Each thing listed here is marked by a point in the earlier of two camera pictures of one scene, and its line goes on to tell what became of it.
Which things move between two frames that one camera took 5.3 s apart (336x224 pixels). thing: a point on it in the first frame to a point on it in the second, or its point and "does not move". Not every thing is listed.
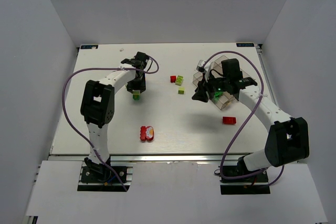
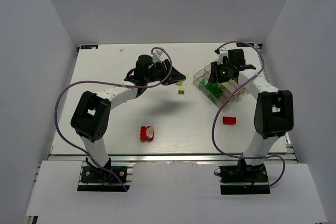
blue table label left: [89, 46] does not move
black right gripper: [208, 87] to [219, 70]
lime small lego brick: [181, 91] does not move
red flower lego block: [146, 133] does not move
